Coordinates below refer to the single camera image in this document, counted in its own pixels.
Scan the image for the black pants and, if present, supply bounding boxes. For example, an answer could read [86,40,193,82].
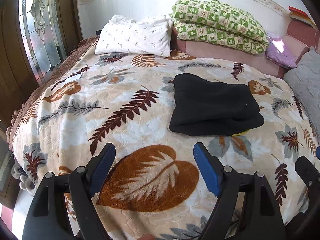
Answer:
[169,73,264,136]

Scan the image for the person's left hand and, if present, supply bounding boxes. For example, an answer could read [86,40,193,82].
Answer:
[137,234,156,240]

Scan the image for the leaf pattern fleece blanket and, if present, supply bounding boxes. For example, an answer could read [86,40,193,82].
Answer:
[12,49,319,239]

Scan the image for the grey quilted blanket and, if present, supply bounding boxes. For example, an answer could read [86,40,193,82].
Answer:
[284,47,320,139]

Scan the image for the purple pillow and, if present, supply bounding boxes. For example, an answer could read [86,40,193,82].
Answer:
[266,33,297,69]

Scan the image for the white patterned pillow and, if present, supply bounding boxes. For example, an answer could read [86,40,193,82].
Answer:
[95,15,173,57]

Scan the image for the green patterned folded quilt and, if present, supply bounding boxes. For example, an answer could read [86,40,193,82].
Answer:
[171,0,269,54]

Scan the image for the stacked books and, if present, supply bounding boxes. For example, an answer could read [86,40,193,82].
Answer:
[289,6,318,29]

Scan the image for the stained glass window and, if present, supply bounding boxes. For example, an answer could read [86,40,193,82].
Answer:
[18,0,67,85]

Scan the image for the brown wooden door frame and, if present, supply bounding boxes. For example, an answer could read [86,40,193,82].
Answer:
[1,0,82,125]

